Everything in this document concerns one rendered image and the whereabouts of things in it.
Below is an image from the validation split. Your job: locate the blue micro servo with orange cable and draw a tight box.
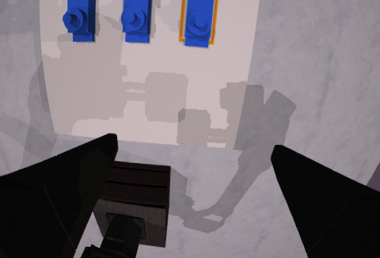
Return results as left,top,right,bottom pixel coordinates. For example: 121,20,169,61
184,0,215,47

